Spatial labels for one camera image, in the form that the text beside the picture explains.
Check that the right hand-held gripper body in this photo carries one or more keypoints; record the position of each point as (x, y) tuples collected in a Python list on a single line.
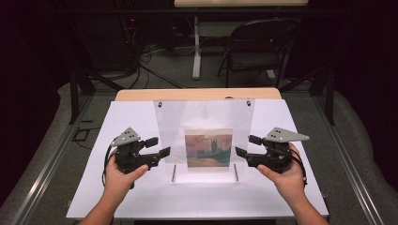
[(273, 156)]

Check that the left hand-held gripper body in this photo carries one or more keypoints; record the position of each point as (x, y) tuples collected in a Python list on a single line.
[(131, 156)]

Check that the clear acrylic picture frame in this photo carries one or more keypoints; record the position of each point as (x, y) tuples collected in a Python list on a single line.
[(172, 137)]

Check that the person's left hand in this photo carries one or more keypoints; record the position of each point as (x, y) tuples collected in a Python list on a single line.
[(120, 181)]

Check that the person's right hand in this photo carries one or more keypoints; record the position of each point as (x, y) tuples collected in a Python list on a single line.
[(289, 181)]

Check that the white board table cover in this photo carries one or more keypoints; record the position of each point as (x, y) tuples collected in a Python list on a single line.
[(194, 200)]

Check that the black metal stand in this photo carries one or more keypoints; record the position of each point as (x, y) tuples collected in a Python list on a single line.
[(329, 100), (74, 100)]

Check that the black folding chair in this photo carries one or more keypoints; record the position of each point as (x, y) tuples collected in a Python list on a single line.
[(259, 59)]

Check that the white-legged desk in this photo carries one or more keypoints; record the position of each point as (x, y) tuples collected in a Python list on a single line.
[(196, 56)]

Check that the aluminium rail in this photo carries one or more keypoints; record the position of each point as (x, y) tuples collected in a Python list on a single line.
[(350, 170), (47, 170)]

